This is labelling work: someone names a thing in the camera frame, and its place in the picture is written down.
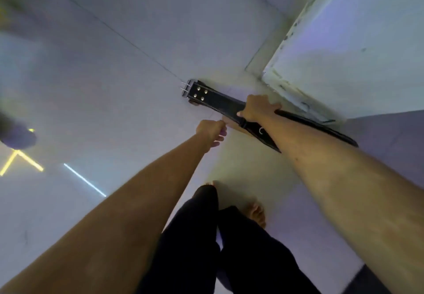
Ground dark blurred object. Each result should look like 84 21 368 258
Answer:
0 111 38 150

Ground person's left forearm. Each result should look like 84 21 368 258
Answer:
0 132 212 294

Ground person's left hand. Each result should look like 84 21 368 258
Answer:
196 120 228 149

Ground white door frame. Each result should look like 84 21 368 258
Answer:
244 0 337 124

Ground person's right bare foot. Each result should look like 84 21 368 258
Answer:
246 203 267 229

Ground person's right hand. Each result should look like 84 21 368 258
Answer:
237 94 283 124

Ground person's right forearm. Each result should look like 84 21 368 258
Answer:
256 111 424 294

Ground black trousers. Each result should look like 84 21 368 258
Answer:
136 185 322 294

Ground white door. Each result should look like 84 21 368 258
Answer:
263 0 424 120

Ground black leather studded belt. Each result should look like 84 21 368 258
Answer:
180 79 360 154

